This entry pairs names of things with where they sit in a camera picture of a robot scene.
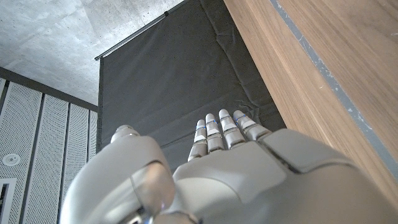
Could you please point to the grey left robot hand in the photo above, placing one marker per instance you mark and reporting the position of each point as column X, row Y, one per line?
column 248, row 180

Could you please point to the black fabric backdrop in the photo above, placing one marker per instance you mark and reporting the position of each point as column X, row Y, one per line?
column 174, row 71

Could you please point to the backdrop top pole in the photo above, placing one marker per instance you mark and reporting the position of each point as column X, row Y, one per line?
column 140, row 31

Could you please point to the grey tape line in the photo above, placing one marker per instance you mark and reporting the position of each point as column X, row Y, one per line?
column 326, row 74

